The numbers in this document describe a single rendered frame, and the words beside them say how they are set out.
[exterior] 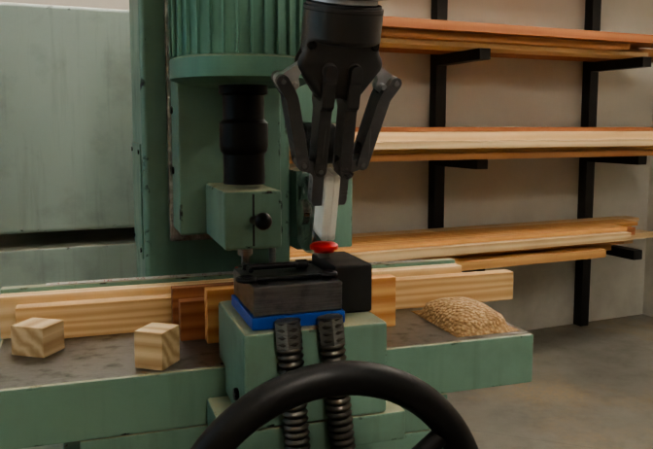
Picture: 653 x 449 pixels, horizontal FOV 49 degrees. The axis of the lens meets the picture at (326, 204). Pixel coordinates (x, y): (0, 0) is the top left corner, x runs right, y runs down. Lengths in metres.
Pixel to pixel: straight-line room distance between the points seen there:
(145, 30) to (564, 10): 3.40
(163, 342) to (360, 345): 0.20
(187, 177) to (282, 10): 0.27
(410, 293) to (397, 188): 2.66
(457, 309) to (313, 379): 0.35
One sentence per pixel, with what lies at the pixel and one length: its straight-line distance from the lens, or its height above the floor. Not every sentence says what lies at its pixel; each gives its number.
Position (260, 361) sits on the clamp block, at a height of 0.93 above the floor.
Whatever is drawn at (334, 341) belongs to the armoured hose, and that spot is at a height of 0.95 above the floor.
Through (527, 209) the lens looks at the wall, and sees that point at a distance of 4.10.
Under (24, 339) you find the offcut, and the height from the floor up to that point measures 0.92.
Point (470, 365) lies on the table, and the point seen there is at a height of 0.87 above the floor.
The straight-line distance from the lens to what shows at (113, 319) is 0.89.
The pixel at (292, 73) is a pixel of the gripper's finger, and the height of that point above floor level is 1.19.
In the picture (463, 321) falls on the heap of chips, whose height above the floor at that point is 0.91.
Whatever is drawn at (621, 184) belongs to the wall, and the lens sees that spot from 4.56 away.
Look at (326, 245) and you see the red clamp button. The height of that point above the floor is 1.02.
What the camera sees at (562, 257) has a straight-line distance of 3.62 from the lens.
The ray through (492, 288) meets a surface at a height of 0.92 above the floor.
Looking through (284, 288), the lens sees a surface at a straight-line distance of 0.66.
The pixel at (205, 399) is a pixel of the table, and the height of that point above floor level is 0.87.
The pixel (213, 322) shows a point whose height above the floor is 0.92.
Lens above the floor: 1.14
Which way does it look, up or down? 6 degrees down
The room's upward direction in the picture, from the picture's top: straight up
